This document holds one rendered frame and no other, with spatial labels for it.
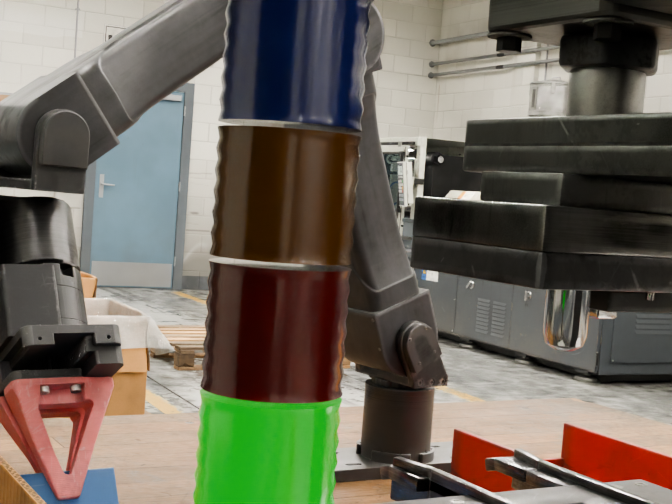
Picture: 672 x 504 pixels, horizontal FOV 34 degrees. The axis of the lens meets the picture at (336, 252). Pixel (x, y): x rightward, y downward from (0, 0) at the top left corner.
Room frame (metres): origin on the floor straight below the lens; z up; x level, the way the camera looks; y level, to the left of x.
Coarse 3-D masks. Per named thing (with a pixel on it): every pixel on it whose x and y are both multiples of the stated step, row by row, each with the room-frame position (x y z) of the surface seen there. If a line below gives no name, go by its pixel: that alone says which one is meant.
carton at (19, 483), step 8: (0, 456) 0.64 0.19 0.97; (0, 464) 0.62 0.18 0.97; (8, 464) 0.62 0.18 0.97; (0, 472) 0.62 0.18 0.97; (8, 472) 0.61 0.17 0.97; (16, 472) 0.61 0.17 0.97; (0, 480) 0.62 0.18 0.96; (8, 480) 0.61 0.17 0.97; (16, 480) 0.59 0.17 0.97; (24, 480) 0.59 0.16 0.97; (0, 488) 0.62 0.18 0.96; (8, 488) 0.61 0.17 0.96; (16, 488) 0.59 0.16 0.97; (24, 488) 0.58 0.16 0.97; (0, 496) 0.62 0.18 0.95; (8, 496) 0.60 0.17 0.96; (16, 496) 0.59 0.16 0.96; (24, 496) 0.58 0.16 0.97; (32, 496) 0.56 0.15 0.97
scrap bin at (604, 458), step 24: (456, 432) 0.86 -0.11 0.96; (576, 432) 0.91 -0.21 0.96; (456, 456) 0.86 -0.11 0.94; (480, 456) 0.83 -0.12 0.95; (504, 456) 0.81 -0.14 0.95; (576, 456) 0.91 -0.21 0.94; (600, 456) 0.88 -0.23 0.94; (624, 456) 0.86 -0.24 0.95; (648, 456) 0.84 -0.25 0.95; (480, 480) 0.83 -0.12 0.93; (504, 480) 0.81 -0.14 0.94; (600, 480) 0.88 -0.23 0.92; (624, 480) 0.86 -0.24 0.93; (648, 480) 0.84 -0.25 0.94
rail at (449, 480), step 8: (432, 472) 0.60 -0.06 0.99; (440, 472) 0.60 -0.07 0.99; (432, 480) 0.60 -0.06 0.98; (440, 480) 0.60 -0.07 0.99; (448, 480) 0.59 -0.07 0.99; (456, 480) 0.58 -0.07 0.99; (464, 480) 0.59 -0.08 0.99; (448, 488) 0.59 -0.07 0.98; (456, 488) 0.58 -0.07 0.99; (464, 488) 0.58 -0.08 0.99; (472, 488) 0.57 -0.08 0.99; (480, 488) 0.57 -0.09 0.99; (432, 496) 0.60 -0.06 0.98; (440, 496) 0.60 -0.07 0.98; (448, 496) 0.59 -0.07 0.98; (472, 496) 0.57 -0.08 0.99; (480, 496) 0.57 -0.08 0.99; (488, 496) 0.56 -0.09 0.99; (496, 496) 0.56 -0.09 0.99
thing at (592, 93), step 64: (576, 64) 0.53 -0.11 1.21; (640, 64) 0.52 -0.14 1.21; (512, 128) 0.54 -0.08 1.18; (576, 128) 0.50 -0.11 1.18; (640, 128) 0.47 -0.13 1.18; (512, 192) 0.52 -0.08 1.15; (576, 192) 0.50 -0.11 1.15; (640, 192) 0.52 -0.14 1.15; (448, 256) 0.52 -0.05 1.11; (512, 256) 0.48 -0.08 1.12; (576, 256) 0.47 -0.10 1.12; (640, 256) 0.49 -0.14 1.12; (576, 320) 0.48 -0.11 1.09
